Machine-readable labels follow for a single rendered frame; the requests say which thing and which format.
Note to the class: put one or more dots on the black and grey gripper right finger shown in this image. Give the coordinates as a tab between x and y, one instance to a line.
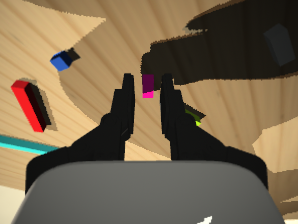
189	142

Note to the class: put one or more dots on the turquoise rod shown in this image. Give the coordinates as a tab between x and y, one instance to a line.
24	145

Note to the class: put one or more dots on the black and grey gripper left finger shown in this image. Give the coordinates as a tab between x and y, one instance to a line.
101	143

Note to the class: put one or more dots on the red rod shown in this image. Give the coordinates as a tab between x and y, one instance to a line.
28	102

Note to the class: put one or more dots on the magenta rectangular block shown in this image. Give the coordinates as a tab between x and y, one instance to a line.
148	85

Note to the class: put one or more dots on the small blue cube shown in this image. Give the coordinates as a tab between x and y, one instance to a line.
61	61

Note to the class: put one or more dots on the lime green rod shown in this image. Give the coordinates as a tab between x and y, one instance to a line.
198	122

